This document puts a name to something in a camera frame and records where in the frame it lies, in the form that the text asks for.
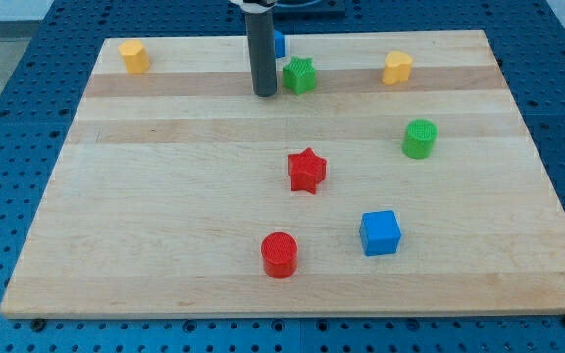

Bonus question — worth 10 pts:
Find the white rod mount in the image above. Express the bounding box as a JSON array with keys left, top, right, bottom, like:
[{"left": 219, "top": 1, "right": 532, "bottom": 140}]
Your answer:
[{"left": 229, "top": 0, "right": 277, "bottom": 14}]

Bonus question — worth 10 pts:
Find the small blue block behind rod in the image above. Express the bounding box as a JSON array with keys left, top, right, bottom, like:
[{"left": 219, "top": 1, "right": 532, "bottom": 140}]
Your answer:
[{"left": 274, "top": 30, "right": 286, "bottom": 58}]

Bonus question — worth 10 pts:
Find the green cylinder block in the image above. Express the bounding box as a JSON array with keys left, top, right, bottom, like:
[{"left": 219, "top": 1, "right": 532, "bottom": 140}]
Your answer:
[{"left": 401, "top": 119, "right": 438, "bottom": 159}]

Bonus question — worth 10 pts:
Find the yellow heart block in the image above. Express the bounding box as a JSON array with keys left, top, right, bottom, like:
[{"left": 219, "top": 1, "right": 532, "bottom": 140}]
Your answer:
[{"left": 382, "top": 50, "right": 413, "bottom": 85}]

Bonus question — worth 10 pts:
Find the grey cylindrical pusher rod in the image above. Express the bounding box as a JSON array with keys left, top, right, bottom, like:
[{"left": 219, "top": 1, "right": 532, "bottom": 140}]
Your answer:
[{"left": 245, "top": 10, "right": 277, "bottom": 97}]

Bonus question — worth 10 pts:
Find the green star block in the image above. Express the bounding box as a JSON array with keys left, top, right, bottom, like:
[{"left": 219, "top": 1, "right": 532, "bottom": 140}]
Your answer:
[{"left": 283, "top": 57, "right": 317, "bottom": 95}]

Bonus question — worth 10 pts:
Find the yellow hexagon block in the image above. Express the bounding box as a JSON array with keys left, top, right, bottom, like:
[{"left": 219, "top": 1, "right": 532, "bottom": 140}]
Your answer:
[{"left": 118, "top": 39, "right": 151, "bottom": 74}]

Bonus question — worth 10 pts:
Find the wooden board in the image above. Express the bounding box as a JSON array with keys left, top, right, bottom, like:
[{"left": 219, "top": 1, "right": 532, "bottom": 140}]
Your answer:
[{"left": 0, "top": 30, "right": 565, "bottom": 320}]

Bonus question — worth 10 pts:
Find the red star block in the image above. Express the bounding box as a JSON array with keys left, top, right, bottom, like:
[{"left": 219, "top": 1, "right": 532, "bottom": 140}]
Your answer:
[{"left": 287, "top": 147, "right": 327, "bottom": 194}]

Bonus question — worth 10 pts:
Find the red cylinder block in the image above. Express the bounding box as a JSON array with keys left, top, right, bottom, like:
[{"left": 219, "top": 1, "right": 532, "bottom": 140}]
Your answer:
[{"left": 261, "top": 232, "right": 298, "bottom": 279}]

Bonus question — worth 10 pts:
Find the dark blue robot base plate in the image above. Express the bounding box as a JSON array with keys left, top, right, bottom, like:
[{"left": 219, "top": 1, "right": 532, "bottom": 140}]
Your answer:
[{"left": 274, "top": 0, "right": 346, "bottom": 17}]

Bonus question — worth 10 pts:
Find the blue cube block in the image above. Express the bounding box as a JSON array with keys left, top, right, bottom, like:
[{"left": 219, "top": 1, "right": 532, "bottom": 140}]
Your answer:
[{"left": 359, "top": 210, "right": 402, "bottom": 256}]

